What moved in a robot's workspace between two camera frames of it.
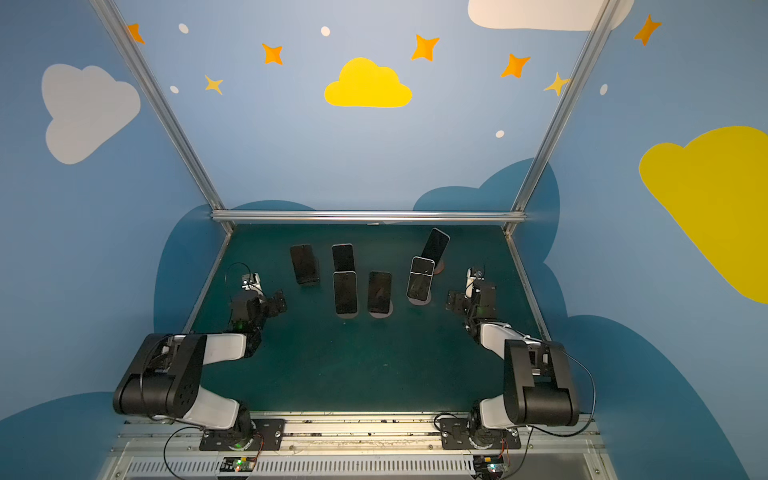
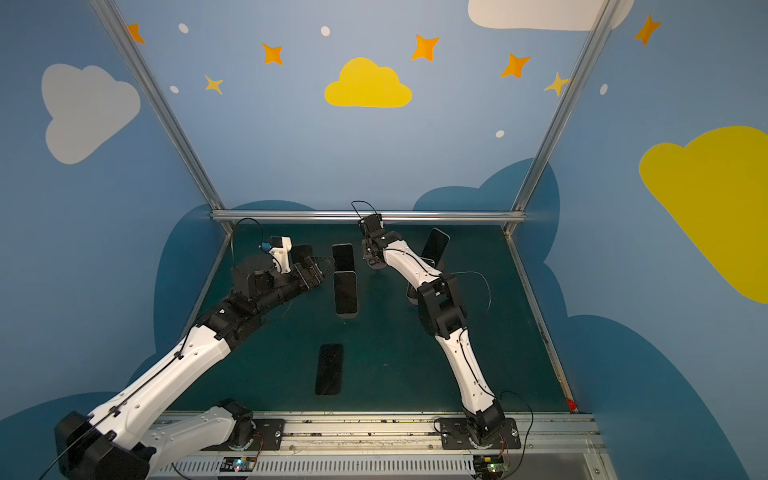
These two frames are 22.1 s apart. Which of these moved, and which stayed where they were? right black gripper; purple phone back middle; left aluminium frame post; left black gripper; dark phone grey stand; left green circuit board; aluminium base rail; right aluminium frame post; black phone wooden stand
Moved: left black gripper; dark phone grey stand; right black gripper
Stayed: left aluminium frame post; right aluminium frame post; aluminium base rail; black phone wooden stand; purple phone back middle; left green circuit board
